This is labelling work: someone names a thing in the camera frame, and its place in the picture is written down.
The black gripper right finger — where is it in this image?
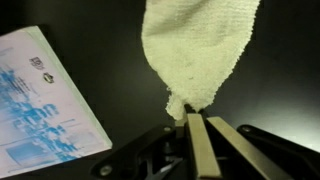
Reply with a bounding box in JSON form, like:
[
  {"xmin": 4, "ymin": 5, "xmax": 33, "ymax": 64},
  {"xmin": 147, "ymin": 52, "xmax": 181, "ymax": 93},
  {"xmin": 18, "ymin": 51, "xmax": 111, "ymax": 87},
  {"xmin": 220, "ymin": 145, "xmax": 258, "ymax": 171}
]
[{"xmin": 199, "ymin": 110, "xmax": 320, "ymax": 180}]

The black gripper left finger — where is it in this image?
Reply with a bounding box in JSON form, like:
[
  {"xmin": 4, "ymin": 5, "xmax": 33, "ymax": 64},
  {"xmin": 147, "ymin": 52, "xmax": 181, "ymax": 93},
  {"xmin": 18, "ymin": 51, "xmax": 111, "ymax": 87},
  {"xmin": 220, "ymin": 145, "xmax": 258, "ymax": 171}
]
[{"xmin": 90, "ymin": 106, "xmax": 223, "ymax": 180}]

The white terry towel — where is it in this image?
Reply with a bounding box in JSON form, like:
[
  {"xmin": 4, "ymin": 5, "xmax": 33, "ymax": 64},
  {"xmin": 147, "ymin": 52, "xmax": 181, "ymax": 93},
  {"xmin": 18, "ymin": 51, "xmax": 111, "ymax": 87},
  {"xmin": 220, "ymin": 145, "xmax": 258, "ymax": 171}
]
[{"xmin": 141, "ymin": 0, "xmax": 261, "ymax": 120}]

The purple UIST booklet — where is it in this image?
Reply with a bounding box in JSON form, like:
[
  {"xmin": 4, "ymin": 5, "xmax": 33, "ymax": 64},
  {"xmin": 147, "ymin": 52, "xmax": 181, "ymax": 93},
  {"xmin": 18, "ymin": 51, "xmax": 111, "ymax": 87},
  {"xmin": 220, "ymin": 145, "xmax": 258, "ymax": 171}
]
[{"xmin": 0, "ymin": 26, "xmax": 112, "ymax": 178}]

